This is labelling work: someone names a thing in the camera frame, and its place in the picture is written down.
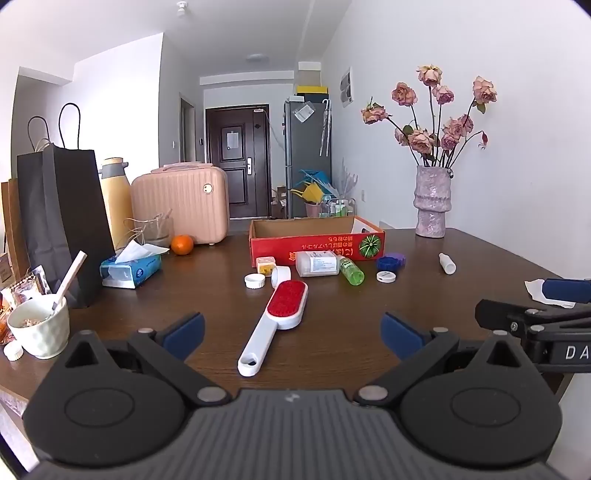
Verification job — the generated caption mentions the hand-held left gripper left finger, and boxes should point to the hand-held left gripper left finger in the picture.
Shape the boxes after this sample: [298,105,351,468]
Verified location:
[60,312,232,409]

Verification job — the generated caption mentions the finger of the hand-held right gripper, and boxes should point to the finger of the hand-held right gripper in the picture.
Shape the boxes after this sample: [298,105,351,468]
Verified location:
[475,298,591,335]
[541,278,591,305]

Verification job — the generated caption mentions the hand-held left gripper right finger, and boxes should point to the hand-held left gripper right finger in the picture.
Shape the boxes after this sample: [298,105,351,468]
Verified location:
[355,312,533,408]

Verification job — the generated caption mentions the green spray bottle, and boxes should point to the green spray bottle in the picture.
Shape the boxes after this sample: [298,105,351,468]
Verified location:
[339,257,365,286]

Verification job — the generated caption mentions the red and white lint brush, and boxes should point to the red and white lint brush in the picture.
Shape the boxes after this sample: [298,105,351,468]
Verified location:
[237,280,309,378]

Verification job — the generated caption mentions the white pill bottle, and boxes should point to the white pill bottle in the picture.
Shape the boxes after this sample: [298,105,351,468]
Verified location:
[294,250,341,278]

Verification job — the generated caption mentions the red cardboard box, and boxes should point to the red cardboard box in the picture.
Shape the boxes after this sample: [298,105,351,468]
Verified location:
[249,215,386,268]

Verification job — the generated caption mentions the white crumpled tissue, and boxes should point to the white crumpled tissue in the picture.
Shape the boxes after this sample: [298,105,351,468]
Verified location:
[524,279,577,309]

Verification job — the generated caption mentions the blue tissue pack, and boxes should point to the blue tissue pack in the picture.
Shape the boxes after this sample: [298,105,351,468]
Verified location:
[100,240,170,289]

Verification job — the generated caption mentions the glass jar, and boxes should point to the glass jar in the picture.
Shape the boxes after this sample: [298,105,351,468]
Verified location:
[124,213,175,250]

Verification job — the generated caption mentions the purple ceramic vase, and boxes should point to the purple ceramic vase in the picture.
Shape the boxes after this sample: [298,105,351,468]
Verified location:
[414,165,451,239]

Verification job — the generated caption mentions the white spoon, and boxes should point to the white spoon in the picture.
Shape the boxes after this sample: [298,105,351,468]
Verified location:
[52,250,88,311]

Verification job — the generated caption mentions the pink suitcase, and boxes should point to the pink suitcase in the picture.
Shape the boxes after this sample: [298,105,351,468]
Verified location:
[131,162,230,246]

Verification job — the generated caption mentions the white ribbed bowl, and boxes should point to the white ribbed bowl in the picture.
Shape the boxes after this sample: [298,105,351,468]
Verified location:
[7,295,71,360]

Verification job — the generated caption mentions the yellow thermos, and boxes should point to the yellow thermos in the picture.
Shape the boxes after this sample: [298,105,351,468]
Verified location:
[99,158,134,250]

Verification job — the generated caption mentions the dark brown door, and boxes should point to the dark brown door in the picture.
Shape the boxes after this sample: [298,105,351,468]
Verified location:
[205,105,271,220]

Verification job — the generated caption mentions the snack packet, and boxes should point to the snack packet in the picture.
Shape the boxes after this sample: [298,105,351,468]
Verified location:
[9,265,51,305]

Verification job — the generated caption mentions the white feather decoration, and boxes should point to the white feather decoration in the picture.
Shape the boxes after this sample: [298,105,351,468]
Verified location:
[339,159,361,199]

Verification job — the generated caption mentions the black paper bag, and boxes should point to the black paper bag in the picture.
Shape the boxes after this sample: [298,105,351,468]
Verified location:
[17,103,116,309]

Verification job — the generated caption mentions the dried pink rose bouquet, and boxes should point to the dried pink rose bouquet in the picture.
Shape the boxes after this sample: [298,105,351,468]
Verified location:
[361,65,498,169]

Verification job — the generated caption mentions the brown paper bag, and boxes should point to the brown paper bag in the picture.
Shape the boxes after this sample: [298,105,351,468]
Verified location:
[0,178,31,282]

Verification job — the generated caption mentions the grey refrigerator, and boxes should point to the grey refrigerator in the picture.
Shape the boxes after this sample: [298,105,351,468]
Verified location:
[283,97,332,220]

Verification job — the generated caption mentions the white folded umbrella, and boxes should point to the white folded umbrella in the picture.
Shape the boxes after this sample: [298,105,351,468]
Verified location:
[320,98,332,157]

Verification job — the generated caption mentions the interior doorway frame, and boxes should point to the interior doorway frame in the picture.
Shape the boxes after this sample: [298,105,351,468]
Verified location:
[179,92,197,163]

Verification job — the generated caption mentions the wall picture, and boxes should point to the wall picture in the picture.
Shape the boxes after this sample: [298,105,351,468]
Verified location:
[338,67,354,108]

